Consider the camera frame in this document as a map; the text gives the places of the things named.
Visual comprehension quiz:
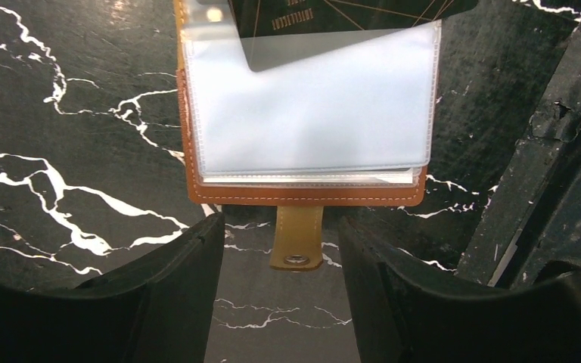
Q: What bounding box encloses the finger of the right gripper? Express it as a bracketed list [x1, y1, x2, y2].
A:
[455, 23, 581, 288]

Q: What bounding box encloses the brown leather card holder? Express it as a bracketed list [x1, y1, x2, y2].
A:
[173, 1, 443, 271]

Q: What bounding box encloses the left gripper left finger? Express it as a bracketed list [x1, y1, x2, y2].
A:
[0, 213, 225, 362]

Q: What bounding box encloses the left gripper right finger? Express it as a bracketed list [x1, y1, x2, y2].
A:
[338, 218, 581, 362]

